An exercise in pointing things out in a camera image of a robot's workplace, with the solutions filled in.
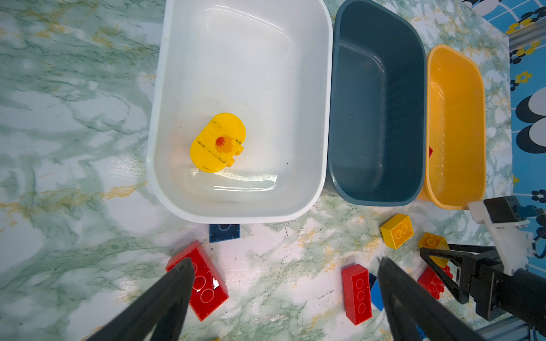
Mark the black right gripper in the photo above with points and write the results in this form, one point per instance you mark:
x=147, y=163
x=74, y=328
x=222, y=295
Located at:
x=481, y=275

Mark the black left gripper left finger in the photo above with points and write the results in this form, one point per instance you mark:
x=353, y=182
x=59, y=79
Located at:
x=159, y=312

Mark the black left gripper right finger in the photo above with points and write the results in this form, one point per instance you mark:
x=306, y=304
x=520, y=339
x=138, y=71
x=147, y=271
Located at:
x=409, y=307

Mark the small red lego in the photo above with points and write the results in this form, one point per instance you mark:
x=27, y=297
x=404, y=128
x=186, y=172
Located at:
x=430, y=281

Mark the yellow tall lego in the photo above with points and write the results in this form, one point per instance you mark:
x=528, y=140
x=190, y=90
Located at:
x=433, y=241

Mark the yellow plastic bin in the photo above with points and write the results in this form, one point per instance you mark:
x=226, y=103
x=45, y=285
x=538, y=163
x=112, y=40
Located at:
x=455, y=174

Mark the dark teal plastic bin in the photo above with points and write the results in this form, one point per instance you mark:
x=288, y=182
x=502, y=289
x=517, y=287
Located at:
x=377, y=129

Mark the yellow round lego piece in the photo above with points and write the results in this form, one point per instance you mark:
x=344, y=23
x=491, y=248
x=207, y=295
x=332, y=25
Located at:
x=220, y=141

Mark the white plastic bin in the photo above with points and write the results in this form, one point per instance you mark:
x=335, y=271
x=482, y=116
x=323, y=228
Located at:
x=266, y=62

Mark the blue lego centre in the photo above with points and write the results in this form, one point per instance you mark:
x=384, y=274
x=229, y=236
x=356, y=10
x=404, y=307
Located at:
x=376, y=296

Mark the yellow lego centre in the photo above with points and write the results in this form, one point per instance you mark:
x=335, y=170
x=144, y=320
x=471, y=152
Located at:
x=397, y=231

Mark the small dark blue lego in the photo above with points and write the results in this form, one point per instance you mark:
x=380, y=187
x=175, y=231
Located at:
x=223, y=232

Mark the aluminium front rail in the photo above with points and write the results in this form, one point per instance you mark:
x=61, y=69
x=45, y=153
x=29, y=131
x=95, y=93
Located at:
x=514, y=328

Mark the aluminium corner post right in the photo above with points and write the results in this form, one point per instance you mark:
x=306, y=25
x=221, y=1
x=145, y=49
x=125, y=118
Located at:
x=528, y=35

